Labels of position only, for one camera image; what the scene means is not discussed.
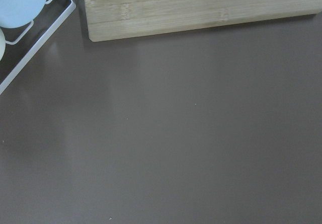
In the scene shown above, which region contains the bamboo cutting board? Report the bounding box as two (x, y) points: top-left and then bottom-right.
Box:
(85, 0), (321, 42)

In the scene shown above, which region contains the white plastic cup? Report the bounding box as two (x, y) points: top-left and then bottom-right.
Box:
(0, 29), (6, 60)

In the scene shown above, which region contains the blue plastic cup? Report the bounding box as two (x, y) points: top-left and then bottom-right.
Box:
(1, 0), (46, 28)

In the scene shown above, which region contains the white wire cup rack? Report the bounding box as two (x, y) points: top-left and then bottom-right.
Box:
(1, 0), (76, 92)

